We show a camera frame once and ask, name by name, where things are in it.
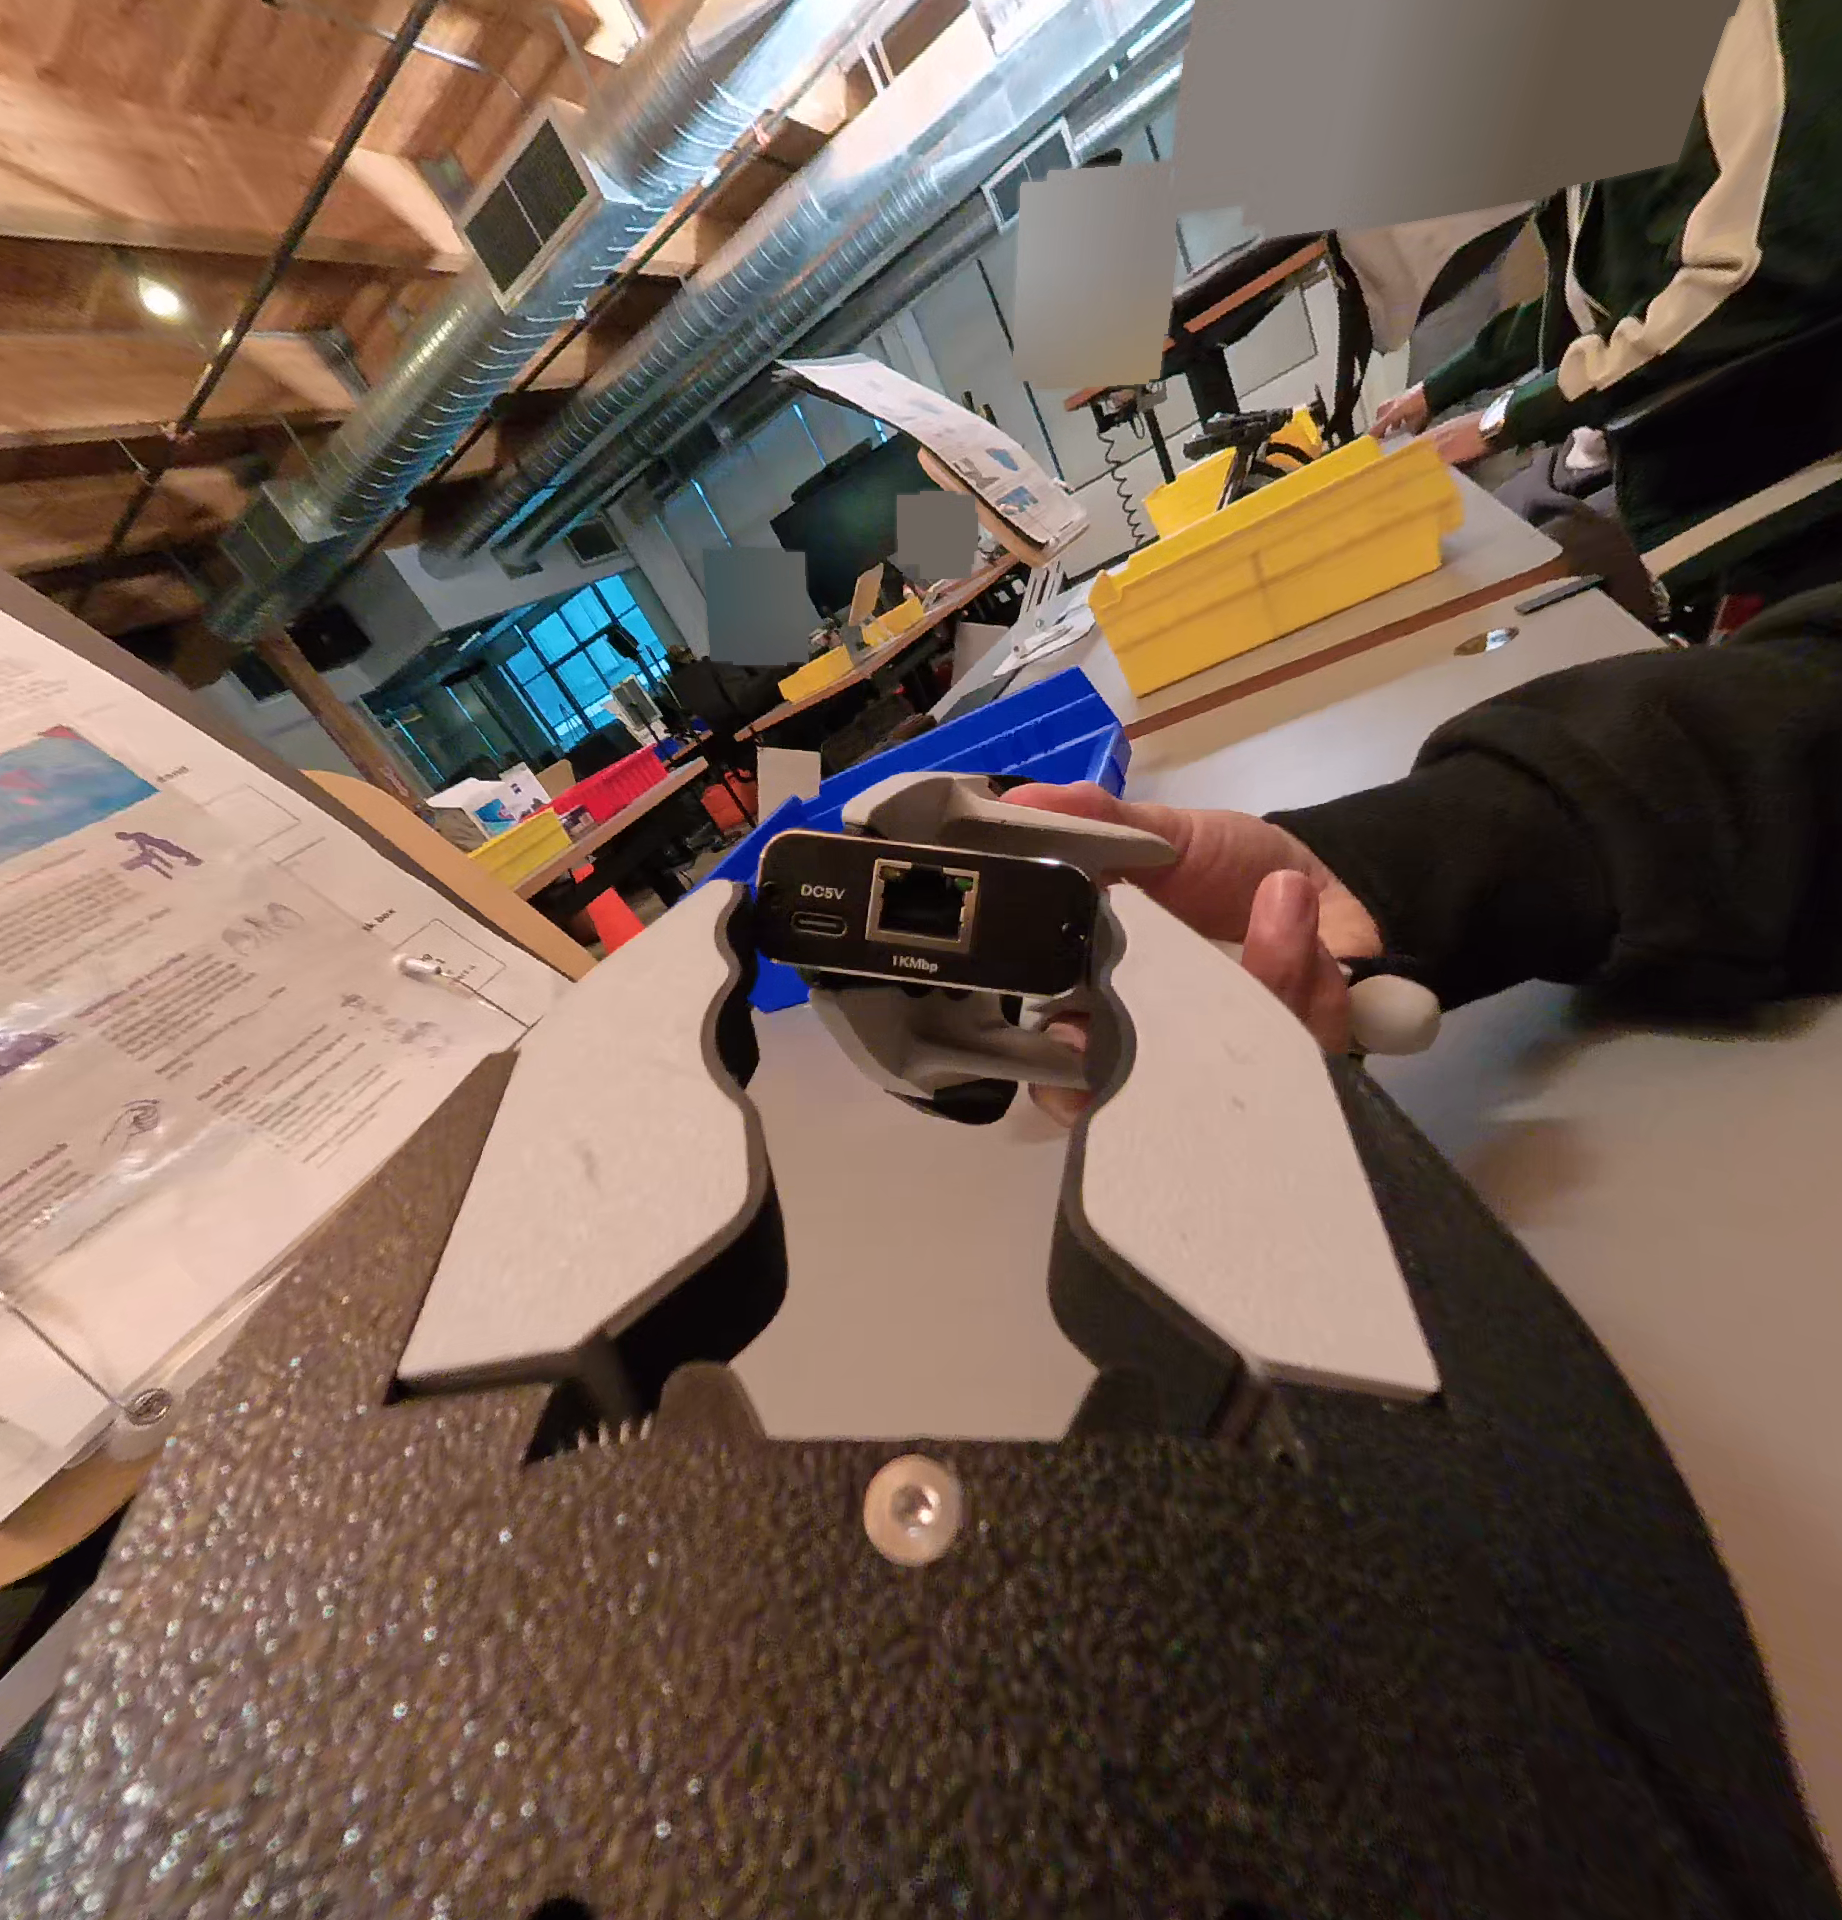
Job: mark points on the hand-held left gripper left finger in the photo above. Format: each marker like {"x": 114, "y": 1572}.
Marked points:
{"x": 591, "y": 1140}

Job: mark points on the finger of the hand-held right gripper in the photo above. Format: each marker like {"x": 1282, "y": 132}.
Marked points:
{"x": 968, "y": 1043}
{"x": 986, "y": 808}

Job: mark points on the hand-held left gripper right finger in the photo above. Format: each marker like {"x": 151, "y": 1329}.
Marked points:
{"x": 1237, "y": 1187}

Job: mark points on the black network adapter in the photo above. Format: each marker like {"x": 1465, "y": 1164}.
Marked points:
{"x": 918, "y": 907}

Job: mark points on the person's right forearm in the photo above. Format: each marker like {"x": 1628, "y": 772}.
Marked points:
{"x": 1643, "y": 808}

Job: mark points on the grey desk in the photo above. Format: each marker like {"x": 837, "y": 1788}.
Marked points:
{"x": 1688, "y": 1229}

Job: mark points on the person's right hand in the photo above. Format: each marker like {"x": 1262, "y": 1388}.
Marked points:
{"x": 1247, "y": 883}

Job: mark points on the blue storage bin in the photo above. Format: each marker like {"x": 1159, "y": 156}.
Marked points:
{"x": 995, "y": 737}

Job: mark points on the small yellow storage bin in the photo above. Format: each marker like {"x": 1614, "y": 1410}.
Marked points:
{"x": 519, "y": 849}
{"x": 844, "y": 654}

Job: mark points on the orange cone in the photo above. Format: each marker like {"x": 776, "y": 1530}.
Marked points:
{"x": 608, "y": 923}

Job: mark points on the red storage bin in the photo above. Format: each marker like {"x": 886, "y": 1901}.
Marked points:
{"x": 614, "y": 780}

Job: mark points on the tilted instruction sheet stand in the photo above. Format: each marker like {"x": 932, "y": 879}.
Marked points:
{"x": 951, "y": 435}

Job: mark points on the large yellow storage bin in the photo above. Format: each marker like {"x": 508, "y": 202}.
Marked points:
{"x": 1281, "y": 555}

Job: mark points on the small black flat device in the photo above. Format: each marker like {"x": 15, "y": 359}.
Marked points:
{"x": 1563, "y": 598}

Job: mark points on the instruction sheet in clear stand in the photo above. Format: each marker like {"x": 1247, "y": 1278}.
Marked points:
{"x": 159, "y": 1026}

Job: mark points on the black tool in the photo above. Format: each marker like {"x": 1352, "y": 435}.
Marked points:
{"x": 1237, "y": 435}

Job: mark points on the large window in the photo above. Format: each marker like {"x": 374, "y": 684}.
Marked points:
{"x": 543, "y": 658}

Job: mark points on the table with wooden edge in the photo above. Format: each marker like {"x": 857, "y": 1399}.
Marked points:
{"x": 1502, "y": 540}

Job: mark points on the air vent grille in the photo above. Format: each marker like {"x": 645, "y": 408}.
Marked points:
{"x": 538, "y": 202}

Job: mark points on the black ceiling rod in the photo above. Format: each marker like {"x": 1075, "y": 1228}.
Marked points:
{"x": 273, "y": 284}

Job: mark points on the ceiling lamp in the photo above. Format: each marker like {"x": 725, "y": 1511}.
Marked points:
{"x": 159, "y": 299}

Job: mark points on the silver spiral air duct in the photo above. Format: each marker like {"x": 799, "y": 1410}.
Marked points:
{"x": 459, "y": 329}
{"x": 799, "y": 229}

